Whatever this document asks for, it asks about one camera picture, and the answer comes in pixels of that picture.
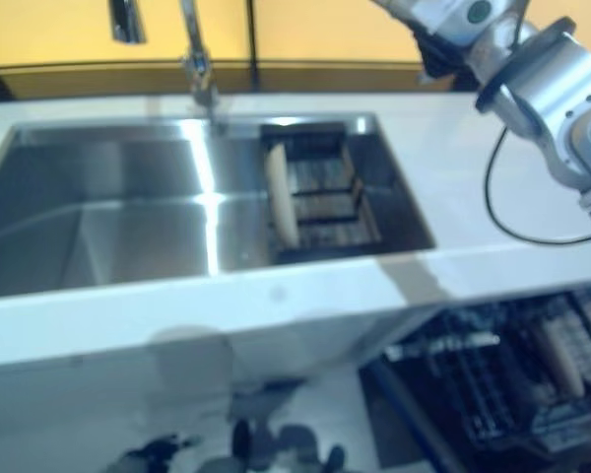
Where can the cream round plate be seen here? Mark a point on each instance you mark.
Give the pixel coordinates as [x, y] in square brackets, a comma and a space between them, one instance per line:
[564, 359]
[282, 197]

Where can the black sink drying rack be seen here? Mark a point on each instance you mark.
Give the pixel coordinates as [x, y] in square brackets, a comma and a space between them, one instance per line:
[325, 197]

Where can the white cabinet door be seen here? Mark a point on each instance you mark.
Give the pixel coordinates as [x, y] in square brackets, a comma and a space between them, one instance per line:
[54, 409]
[300, 355]

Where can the black framed yellow window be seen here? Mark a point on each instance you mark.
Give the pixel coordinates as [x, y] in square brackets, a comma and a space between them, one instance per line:
[79, 34]

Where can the dishwasher with black rack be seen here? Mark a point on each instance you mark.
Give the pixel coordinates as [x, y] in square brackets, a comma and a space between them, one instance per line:
[473, 374]

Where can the chrome pull-down faucet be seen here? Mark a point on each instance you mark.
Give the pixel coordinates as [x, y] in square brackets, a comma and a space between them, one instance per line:
[197, 59]

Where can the stainless steel sink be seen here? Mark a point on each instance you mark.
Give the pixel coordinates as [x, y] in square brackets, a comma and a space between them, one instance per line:
[103, 207]

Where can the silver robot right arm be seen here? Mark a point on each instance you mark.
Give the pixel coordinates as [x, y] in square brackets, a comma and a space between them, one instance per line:
[556, 84]

